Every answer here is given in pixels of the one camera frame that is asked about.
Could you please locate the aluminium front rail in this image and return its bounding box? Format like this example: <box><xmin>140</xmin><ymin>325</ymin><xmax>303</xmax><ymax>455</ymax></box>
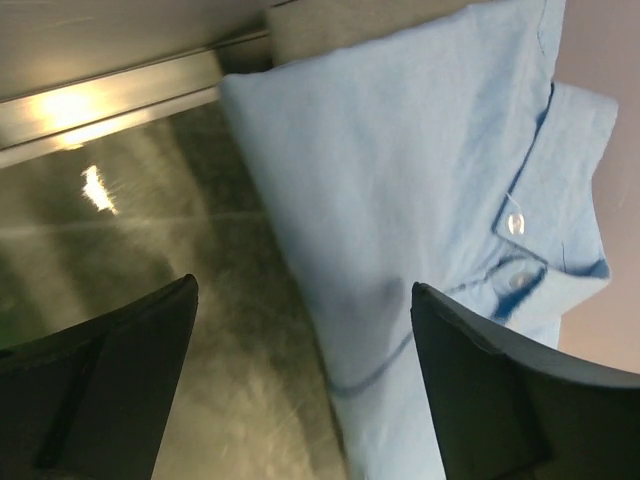
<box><xmin>1</xmin><ymin>28</ymin><xmax>271</xmax><ymax>168</ymax></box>

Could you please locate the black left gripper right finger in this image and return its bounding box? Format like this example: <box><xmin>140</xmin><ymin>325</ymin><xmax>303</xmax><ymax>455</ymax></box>
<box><xmin>411</xmin><ymin>284</ymin><xmax>639</xmax><ymax>480</ymax></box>

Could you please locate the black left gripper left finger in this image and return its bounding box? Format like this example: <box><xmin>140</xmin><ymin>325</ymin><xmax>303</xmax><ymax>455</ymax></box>
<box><xmin>1</xmin><ymin>275</ymin><xmax>198</xmax><ymax>480</ymax></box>

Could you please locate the light blue long sleeve shirt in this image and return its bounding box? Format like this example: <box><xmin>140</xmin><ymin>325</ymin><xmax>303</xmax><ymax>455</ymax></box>
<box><xmin>220</xmin><ymin>0</ymin><xmax>617</xmax><ymax>479</ymax></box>

